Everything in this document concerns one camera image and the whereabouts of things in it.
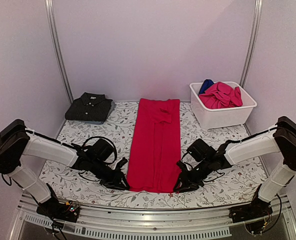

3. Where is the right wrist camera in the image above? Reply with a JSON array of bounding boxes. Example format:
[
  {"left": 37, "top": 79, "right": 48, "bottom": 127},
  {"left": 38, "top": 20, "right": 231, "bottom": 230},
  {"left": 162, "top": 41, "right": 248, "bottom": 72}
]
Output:
[{"left": 186, "top": 138, "right": 216, "bottom": 162}]

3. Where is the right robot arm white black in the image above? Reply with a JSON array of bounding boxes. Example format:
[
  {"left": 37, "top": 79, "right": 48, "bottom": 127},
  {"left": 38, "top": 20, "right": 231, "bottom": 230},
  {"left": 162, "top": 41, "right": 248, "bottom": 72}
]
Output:
[{"left": 173, "top": 116, "right": 296, "bottom": 223}]

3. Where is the aluminium frame post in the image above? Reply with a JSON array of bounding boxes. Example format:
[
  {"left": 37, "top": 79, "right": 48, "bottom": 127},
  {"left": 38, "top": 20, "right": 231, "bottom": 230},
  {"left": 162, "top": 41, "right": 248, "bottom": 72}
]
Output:
[
  {"left": 44, "top": 0, "right": 74, "bottom": 104},
  {"left": 240, "top": 0, "right": 263, "bottom": 87}
]

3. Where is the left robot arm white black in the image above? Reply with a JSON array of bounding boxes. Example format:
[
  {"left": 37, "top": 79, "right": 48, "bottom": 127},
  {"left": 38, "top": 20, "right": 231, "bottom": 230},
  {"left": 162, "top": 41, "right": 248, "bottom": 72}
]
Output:
[{"left": 0, "top": 119, "right": 130, "bottom": 223}]

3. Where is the aluminium frame post left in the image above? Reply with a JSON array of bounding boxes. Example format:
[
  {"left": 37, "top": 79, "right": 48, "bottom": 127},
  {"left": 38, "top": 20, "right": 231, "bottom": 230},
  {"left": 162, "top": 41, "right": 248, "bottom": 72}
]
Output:
[{"left": 44, "top": 0, "right": 74, "bottom": 104}]

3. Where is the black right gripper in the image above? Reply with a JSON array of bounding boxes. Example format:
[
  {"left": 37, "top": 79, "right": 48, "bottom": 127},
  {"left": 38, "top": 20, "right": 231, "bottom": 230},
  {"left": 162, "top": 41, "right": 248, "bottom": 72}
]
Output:
[{"left": 173, "top": 158, "right": 213, "bottom": 193}]

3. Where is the aluminium front rail base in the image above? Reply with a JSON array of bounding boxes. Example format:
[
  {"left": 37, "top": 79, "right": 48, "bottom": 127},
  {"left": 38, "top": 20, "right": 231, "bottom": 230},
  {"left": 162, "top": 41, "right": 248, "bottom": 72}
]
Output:
[{"left": 9, "top": 194, "right": 296, "bottom": 240}]

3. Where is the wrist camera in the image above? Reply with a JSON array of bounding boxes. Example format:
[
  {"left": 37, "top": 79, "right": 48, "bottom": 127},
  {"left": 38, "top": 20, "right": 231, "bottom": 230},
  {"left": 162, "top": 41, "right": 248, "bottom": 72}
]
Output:
[
  {"left": 186, "top": 138, "right": 216, "bottom": 162},
  {"left": 92, "top": 138, "right": 114, "bottom": 162}
]

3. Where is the aluminium frame post right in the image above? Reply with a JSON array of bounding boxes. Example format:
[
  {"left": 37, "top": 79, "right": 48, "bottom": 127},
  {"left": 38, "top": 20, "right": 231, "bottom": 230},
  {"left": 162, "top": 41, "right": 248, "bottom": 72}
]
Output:
[{"left": 240, "top": 0, "right": 263, "bottom": 87}]

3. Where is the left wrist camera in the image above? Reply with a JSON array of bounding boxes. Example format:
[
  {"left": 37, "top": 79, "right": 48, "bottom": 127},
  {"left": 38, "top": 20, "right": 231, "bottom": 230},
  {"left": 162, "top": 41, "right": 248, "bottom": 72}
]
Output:
[{"left": 92, "top": 138, "right": 114, "bottom": 162}]

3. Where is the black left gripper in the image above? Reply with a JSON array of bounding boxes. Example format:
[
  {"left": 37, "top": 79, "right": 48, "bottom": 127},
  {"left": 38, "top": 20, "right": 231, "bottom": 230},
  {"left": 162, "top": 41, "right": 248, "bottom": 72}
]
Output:
[{"left": 90, "top": 158, "right": 130, "bottom": 191}]

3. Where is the grey folded garment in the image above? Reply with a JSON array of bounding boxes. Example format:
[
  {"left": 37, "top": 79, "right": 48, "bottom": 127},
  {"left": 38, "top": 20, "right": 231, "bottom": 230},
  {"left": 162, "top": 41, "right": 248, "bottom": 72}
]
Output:
[{"left": 65, "top": 100, "right": 115, "bottom": 125}]

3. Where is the magenta t-shirt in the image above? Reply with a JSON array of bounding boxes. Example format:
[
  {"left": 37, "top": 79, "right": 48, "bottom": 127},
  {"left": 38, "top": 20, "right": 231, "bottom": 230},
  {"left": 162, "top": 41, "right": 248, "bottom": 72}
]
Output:
[{"left": 126, "top": 98, "right": 181, "bottom": 193}]

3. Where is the floral patterned table cloth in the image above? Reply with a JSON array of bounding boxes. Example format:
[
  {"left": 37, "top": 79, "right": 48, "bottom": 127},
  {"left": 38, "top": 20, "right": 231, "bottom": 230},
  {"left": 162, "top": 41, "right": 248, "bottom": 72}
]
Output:
[{"left": 39, "top": 102, "right": 267, "bottom": 209}]

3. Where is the black pinstriped folded shirt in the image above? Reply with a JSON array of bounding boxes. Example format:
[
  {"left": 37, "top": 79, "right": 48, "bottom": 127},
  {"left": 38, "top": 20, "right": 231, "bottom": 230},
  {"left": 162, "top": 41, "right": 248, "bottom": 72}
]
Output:
[{"left": 64, "top": 92, "right": 115, "bottom": 124}]

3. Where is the white plastic laundry bin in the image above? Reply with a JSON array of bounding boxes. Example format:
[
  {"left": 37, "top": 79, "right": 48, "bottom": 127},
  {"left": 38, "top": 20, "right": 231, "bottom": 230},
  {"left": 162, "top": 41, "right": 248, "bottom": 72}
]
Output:
[{"left": 189, "top": 81, "right": 258, "bottom": 130}]

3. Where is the blue garment in bin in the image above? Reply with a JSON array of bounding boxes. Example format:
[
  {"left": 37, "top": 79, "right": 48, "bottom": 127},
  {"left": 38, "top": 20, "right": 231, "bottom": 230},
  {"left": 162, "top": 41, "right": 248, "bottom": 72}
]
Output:
[{"left": 198, "top": 79, "right": 214, "bottom": 95}]

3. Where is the pink garment in bin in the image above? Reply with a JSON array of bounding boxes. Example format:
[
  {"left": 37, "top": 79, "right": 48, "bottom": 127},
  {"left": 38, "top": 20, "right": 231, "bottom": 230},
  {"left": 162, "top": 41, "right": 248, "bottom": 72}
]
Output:
[{"left": 198, "top": 82, "right": 243, "bottom": 110}]

